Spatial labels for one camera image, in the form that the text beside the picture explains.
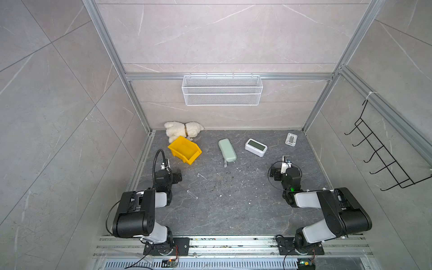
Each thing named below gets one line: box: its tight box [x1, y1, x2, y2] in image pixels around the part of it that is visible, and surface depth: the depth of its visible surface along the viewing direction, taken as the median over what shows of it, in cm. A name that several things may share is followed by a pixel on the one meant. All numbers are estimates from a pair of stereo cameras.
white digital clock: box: [244, 138, 268, 158], surface depth 108 cm
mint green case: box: [218, 137, 238, 162], surface depth 108 cm
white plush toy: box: [164, 121, 205, 144], surface depth 111 cm
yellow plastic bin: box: [167, 135, 203, 166], surface depth 107 cm
